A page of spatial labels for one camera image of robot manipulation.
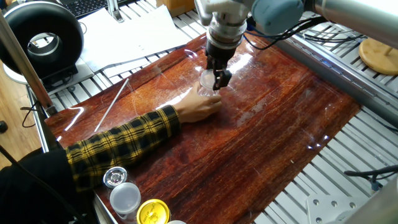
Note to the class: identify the white paper sheet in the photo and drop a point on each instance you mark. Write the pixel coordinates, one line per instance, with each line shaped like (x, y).
(124, 37)
(124, 69)

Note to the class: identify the jar with silver lid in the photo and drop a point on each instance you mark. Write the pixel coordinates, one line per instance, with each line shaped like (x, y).
(115, 176)

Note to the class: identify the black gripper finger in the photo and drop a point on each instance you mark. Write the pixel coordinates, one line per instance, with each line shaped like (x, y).
(222, 79)
(210, 64)

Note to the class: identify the bare person's hand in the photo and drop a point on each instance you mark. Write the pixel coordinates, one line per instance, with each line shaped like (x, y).
(196, 107)

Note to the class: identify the aluminium frame strut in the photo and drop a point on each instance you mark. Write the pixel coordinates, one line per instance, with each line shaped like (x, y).
(28, 65)

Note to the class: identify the brown cardboard box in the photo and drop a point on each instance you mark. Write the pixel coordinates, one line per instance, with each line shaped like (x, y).
(177, 6)

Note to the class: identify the thin white rod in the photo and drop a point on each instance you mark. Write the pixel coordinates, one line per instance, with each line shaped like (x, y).
(112, 104)

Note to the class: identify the aluminium bracket post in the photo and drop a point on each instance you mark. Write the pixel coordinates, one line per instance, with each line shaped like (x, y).
(115, 11)

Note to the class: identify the white device base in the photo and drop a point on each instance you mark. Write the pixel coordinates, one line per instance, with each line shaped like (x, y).
(81, 73)

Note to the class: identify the small black floor object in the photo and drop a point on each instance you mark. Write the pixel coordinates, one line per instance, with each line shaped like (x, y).
(2, 127)

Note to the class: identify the black keyboard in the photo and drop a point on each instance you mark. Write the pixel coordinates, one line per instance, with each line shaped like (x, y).
(90, 6)

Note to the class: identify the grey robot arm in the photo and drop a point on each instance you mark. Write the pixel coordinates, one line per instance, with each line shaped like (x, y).
(276, 15)

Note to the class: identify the yellow black plaid-sleeved forearm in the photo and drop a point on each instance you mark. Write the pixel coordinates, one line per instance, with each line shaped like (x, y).
(124, 144)

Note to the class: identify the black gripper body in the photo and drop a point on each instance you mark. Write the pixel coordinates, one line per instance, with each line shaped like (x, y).
(221, 56)

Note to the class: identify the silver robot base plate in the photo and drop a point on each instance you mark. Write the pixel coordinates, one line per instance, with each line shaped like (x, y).
(323, 208)

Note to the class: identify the round wooden stand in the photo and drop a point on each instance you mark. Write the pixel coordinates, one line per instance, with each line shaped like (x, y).
(377, 60)

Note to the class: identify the jar with frosted lid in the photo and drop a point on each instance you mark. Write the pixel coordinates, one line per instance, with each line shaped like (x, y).
(125, 197)

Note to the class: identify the white wrist mount housing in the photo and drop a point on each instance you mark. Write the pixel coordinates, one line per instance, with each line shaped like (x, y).
(217, 6)

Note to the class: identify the person's black garment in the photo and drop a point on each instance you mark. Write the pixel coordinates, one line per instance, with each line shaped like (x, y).
(31, 193)

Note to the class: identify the jar with gold lid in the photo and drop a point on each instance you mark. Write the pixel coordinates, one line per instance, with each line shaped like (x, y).
(153, 213)

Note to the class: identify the silver aluminium frame rail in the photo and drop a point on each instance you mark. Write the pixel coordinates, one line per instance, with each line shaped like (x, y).
(342, 77)

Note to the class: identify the small clear jar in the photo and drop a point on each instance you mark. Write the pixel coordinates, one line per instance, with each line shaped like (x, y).
(205, 91)

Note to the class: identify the frosted white jar lid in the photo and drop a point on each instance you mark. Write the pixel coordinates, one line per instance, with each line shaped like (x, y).
(206, 79)

